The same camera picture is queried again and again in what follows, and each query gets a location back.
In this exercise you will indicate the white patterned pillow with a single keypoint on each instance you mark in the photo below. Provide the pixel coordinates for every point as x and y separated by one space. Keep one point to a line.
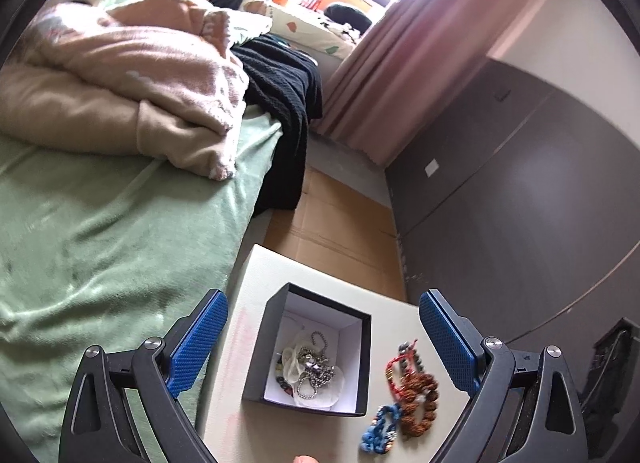
310 33

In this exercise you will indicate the green bed blanket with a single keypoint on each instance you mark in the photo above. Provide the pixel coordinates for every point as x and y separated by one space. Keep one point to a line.
100 243

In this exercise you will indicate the black knit garment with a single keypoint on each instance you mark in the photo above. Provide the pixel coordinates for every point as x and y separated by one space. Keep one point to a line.
285 88

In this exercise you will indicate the flat cardboard sheet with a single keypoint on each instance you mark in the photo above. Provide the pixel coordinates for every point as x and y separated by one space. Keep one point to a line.
335 223

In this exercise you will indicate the clear plastic bag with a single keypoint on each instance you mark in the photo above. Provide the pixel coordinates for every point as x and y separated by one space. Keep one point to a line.
291 364

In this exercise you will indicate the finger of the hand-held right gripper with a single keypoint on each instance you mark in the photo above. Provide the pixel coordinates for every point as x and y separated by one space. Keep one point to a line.
611 373

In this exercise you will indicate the pink curtain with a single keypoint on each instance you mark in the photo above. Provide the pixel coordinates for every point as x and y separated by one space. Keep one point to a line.
400 53

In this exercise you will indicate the white wardrobe sticker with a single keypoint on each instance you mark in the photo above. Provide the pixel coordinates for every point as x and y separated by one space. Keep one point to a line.
432 168

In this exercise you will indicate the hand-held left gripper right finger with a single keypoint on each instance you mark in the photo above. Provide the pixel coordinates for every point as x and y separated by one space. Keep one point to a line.
450 343

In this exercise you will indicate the beige pink fleece blanket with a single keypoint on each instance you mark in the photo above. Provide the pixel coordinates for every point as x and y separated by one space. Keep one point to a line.
125 73

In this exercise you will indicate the dark grey wardrobe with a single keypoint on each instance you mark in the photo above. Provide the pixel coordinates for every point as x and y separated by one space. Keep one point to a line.
525 203

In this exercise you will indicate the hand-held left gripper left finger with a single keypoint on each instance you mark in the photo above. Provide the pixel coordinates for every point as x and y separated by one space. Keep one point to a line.
196 343

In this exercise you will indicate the black jewelry box white inside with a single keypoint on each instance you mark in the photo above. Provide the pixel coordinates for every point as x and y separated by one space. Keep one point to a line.
259 343

